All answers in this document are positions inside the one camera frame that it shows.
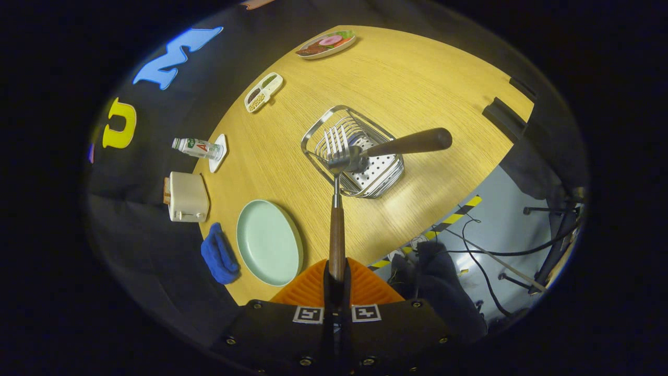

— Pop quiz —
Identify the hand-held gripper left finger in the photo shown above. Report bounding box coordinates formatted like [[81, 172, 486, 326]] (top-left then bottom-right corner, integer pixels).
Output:
[[211, 257, 337, 376]]

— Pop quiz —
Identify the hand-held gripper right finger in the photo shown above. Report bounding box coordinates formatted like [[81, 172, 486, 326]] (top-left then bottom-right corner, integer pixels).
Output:
[[338, 257, 455, 376]]

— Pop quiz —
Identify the wooden handled fork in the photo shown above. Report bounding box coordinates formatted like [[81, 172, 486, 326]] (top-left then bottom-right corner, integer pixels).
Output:
[[323, 124, 351, 283]]

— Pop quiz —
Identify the wooden handled spoon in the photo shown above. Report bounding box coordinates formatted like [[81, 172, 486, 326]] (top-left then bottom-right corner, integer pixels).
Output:
[[328, 127, 454, 175]]

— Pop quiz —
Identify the pale green plate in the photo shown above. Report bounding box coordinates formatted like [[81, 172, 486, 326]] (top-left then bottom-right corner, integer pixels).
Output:
[[236, 199, 304, 287]]

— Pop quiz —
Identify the dark cloth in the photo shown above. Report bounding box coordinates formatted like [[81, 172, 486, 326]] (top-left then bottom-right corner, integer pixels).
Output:
[[389, 240, 488, 345]]

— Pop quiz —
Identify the blue cloth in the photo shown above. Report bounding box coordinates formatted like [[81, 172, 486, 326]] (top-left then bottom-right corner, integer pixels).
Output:
[[200, 222, 241, 285]]

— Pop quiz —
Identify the yellow black hazard tape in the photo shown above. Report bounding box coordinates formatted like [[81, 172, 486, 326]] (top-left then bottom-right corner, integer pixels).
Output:
[[368, 195, 483, 271]]

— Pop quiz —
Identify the white toaster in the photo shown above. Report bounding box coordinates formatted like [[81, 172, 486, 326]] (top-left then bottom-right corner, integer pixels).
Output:
[[168, 171, 210, 224]]

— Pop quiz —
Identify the white coaster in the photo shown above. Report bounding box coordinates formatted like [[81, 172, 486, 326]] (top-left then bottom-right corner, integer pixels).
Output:
[[209, 134, 229, 173]]

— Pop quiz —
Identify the black backdrop cloth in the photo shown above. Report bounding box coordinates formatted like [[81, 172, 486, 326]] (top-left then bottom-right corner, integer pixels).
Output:
[[83, 0, 590, 356]]

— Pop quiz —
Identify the small white drink bottle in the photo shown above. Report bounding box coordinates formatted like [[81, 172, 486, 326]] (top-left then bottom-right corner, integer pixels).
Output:
[[172, 137, 224, 161]]

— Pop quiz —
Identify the black tripod stand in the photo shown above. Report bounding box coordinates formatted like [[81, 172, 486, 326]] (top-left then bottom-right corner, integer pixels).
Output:
[[523, 188, 582, 293]]

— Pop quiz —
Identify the white divided snack dish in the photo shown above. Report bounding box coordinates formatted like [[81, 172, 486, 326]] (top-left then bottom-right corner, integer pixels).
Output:
[[244, 72, 284, 114]]

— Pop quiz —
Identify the large black table clamp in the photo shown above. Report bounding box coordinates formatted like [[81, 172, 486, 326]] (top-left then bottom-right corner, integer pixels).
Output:
[[481, 97, 528, 139]]

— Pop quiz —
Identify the plate of toy food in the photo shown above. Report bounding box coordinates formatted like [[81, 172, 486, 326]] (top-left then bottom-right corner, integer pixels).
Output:
[[295, 30, 357, 60]]

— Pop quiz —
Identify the small black table clamp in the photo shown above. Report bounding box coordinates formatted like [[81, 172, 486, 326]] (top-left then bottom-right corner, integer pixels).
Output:
[[509, 76, 538, 102]]

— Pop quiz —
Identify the metal wire basket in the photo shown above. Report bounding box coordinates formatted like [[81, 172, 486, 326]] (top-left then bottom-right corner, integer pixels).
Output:
[[301, 105, 405, 199]]

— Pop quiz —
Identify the thin black looped cable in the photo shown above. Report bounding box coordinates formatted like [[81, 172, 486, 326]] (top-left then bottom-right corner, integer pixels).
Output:
[[462, 218, 515, 318]]

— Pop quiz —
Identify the white cable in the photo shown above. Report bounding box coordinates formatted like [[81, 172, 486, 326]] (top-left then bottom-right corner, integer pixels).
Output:
[[444, 227, 548, 290]]

